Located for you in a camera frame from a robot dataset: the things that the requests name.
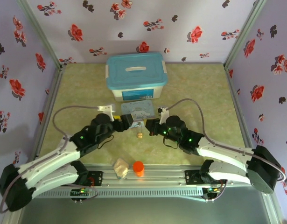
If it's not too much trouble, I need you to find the aluminium table side rail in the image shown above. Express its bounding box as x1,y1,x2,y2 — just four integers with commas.
224,67,255,150
35,67,65,160

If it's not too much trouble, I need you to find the green circuit board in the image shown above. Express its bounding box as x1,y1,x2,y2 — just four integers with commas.
203,186,222,199
70,188,91,197

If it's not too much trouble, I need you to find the right green circuit board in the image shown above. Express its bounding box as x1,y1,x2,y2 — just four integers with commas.
203,186,222,199

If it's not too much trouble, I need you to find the perforated metal cable duct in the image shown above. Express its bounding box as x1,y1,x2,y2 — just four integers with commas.
28,188,204,199

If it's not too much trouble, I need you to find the aluminium frame post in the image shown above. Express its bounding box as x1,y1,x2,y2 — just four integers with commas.
223,0,269,70
17,0,67,70

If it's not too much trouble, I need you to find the thin black left gripper cable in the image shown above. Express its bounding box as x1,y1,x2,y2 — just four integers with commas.
97,134,115,150

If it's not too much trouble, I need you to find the grey right base cable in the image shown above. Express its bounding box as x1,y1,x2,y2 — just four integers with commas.
205,178,229,203

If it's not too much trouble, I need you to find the thin black right gripper cable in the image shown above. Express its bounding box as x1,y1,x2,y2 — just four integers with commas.
162,137,181,150

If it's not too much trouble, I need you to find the left green circuit board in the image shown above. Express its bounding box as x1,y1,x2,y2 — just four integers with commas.
70,188,91,197

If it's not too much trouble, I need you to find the crumpled beige paper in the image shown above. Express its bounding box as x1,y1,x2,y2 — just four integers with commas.
112,158,130,179

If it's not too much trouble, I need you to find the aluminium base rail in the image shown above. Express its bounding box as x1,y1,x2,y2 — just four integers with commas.
35,163,272,189

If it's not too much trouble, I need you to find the grey left base cable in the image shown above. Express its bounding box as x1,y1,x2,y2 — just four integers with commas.
70,184,99,202

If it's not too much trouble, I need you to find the brass padlock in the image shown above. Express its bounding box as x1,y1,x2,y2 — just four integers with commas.
136,121,144,139

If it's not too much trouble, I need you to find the blue lidded plastic storage box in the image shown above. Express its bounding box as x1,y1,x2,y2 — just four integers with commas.
105,51,169,103

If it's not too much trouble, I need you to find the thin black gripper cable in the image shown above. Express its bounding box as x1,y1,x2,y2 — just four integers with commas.
97,134,115,150
162,137,181,150

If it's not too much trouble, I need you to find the orange cylinder block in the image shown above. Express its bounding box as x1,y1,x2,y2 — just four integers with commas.
133,161,146,177

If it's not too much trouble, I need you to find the grey base cable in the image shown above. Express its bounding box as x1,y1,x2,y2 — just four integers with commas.
70,184,99,202
205,178,229,203

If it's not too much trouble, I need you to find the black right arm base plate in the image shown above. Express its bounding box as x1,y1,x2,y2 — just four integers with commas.
184,170,203,186

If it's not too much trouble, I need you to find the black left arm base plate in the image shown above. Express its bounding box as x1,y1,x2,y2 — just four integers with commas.
87,171,104,188

